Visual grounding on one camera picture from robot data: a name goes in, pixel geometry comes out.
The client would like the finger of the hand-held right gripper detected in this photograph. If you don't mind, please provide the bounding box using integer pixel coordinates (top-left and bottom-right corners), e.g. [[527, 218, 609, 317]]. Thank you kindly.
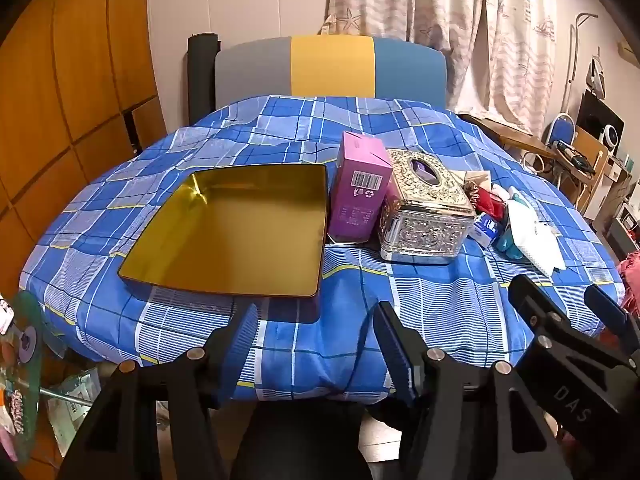
[[584, 284, 640, 357], [509, 274, 590, 347]]

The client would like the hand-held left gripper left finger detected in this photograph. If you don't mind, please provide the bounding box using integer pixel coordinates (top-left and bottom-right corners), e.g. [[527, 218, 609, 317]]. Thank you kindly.
[[57, 302, 261, 480]]

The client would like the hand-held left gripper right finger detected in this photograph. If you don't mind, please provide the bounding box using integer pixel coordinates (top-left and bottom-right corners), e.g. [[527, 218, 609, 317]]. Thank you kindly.
[[372, 301, 573, 480]]

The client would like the white cloth package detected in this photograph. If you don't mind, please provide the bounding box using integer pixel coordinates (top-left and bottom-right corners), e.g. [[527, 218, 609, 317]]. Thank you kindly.
[[505, 200, 568, 277]]

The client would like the teal and pink plush toy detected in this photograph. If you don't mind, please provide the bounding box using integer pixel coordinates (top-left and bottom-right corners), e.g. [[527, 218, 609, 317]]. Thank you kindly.
[[495, 187, 531, 263]]

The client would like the blue tissue packet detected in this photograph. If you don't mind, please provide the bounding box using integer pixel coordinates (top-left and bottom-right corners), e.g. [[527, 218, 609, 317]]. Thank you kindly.
[[468, 212, 502, 248]]

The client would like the red soft cloth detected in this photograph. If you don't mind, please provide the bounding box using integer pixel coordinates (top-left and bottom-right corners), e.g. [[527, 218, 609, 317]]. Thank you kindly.
[[472, 187, 506, 221]]

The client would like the gold metal tin tray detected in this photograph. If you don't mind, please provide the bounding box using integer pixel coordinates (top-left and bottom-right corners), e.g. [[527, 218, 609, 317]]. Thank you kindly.
[[117, 162, 331, 323]]

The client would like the blue plaid tablecloth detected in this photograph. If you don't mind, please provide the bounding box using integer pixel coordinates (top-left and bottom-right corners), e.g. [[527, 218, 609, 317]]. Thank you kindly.
[[19, 94, 627, 403]]

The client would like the ornate silver tissue box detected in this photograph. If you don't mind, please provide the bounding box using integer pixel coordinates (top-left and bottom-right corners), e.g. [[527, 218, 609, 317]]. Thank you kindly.
[[378, 148, 477, 265]]

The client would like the wooden side desk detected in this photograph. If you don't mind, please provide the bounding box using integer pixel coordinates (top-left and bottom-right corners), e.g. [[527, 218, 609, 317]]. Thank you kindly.
[[460, 114, 608, 211]]

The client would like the small white fan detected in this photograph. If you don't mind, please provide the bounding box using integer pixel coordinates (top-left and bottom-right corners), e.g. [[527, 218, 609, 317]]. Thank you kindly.
[[600, 125, 623, 153]]

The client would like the purple cardboard box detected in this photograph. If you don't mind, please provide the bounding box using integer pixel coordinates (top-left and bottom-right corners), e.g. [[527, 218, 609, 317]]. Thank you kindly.
[[326, 131, 394, 245]]

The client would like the blue folding chair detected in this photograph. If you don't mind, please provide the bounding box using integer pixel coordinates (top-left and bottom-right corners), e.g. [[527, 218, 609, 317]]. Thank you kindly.
[[542, 112, 576, 148]]

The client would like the white paper packet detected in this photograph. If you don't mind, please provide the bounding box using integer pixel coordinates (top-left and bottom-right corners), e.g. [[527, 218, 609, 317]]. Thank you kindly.
[[47, 367, 101, 456]]

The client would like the black monitor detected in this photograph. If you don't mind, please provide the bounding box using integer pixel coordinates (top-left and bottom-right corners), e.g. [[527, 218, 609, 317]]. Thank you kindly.
[[576, 89, 626, 143]]

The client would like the colourful plastic packaging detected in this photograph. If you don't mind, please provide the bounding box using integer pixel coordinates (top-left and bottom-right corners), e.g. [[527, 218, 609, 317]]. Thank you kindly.
[[0, 290, 46, 463]]

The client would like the white garment steamer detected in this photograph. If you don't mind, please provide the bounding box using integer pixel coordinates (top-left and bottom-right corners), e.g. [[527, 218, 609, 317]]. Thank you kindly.
[[562, 12, 608, 116]]

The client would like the black rolled mat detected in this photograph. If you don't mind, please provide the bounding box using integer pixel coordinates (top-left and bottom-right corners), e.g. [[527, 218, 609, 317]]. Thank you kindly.
[[187, 33, 221, 126]]

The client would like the grey yellow blue chair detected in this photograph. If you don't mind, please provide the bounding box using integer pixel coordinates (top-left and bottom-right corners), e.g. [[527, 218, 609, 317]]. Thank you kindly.
[[214, 35, 447, 111]]

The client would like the ship print curtain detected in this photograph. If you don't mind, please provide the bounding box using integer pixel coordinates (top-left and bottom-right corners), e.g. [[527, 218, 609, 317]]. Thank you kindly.
[[322, 0, 563, 133]]

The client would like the wooden wardrobe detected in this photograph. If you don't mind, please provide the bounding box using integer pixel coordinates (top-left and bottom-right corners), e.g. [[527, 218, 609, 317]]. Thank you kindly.
[[0, 0, 168, 281]]

